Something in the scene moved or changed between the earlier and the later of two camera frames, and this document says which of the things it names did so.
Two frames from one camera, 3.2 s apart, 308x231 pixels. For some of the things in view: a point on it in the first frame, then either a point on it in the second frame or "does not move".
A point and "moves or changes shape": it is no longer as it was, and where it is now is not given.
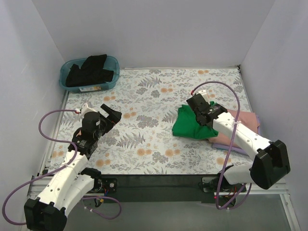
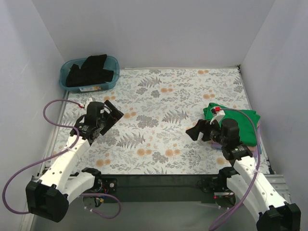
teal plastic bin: (112, 64) does not move
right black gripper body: (197, 103) -> (205, 131)
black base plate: (134, 188) does not move
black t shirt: (91, 72) does not move
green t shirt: (185, 123) moves or changes shape
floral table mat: (142, 141) does not move
